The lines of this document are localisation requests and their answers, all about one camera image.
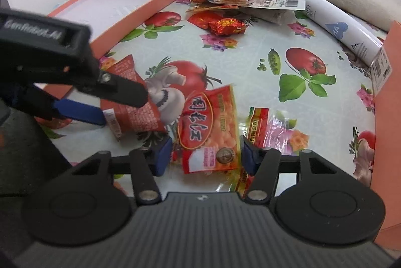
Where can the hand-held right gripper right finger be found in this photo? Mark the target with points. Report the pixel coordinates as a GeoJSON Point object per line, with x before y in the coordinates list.
{"type": "Point", "coordinates": [250, 158]}

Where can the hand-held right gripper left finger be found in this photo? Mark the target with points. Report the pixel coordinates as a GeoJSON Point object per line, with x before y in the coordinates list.
{"type": "Point", "coordinates": [163, 158]}

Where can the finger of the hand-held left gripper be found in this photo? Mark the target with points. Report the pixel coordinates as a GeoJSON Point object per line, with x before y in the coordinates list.
{"type": "Point", "coordinates": [125, 89]}
{"type": "Point", "coordinates": [78, 113]}

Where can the red packet with white sticker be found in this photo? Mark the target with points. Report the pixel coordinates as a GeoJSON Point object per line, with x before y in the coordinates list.
{"type": "Point", "coordinates": [125, 69]}

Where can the clear packet red yellow label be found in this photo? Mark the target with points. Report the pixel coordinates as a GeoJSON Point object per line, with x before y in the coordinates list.
{"type": "Point", "coordinates": [260, 121]}

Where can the red packet with yellow print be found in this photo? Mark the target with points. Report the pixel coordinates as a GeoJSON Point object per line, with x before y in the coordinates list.
{"type": "Point", "coordinates": [203, 124]}

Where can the deep orange box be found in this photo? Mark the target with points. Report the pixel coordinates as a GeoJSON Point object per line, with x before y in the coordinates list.
{"type": "Point", "coordinates": [391, 146]}

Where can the shallow orange box lid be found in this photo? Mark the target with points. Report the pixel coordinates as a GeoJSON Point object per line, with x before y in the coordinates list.
{"type": "Point", "coordinates": [125, 2]}

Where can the flat red packet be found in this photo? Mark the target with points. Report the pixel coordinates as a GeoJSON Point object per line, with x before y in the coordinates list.
{"type": "Point", "coordinates": [200, 19]}

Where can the small red foil packet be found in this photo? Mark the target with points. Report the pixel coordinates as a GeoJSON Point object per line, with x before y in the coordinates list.
{"type": "Point", "coordinates": [227, 26]}

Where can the white spray bottle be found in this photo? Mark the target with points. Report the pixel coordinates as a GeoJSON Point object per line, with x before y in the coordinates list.
{"type": "Point", "coordinates": [341, 27]}

